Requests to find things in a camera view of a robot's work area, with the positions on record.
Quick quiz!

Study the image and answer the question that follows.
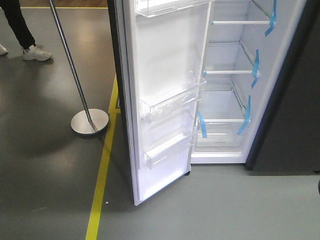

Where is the open white fridge door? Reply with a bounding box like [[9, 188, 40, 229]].
[[107, 0, 212, 206]]

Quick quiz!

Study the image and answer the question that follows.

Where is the lower glass fridge shelf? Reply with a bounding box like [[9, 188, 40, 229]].
[[204, 42, 260, 77]]

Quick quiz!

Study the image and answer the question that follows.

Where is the glass fridge shelf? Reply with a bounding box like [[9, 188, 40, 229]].
[[211, 0, 271, 25], [204, 42, 260, 77]]

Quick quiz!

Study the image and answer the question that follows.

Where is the dark grey fridge body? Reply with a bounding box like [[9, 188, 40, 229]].
[[191, 0, 320, 174]]

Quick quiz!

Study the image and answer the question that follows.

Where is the upper glass fridge shelf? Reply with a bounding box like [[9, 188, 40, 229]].
[[211, 0, 271, 25]]

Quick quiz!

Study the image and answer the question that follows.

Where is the lower clear door bin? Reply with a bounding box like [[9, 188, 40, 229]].
[[143, 125, 198, 169]]

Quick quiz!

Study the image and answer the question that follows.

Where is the clear door bin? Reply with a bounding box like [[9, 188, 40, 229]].
[[134, 0, 210, 18], [139, 74, 206, 124], [143, 125, 198, 169]]

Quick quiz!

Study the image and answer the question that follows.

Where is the middle clear door bin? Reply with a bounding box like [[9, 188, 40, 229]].
[[139, 74, 206, 124]]

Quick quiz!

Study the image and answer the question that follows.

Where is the clear crisper drawer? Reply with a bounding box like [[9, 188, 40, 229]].
[[195, 119, 244, 149]]

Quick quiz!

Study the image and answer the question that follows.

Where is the upper clear door bin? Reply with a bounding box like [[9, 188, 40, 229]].
[[134, 0, 210, 18]]

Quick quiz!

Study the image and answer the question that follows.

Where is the person in black trousers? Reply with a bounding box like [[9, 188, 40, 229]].
[[0, 0, 52, 62]]

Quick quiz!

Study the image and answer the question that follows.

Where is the steel stanchion post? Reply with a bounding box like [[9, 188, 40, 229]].
[[48, 0, 109, 136]]

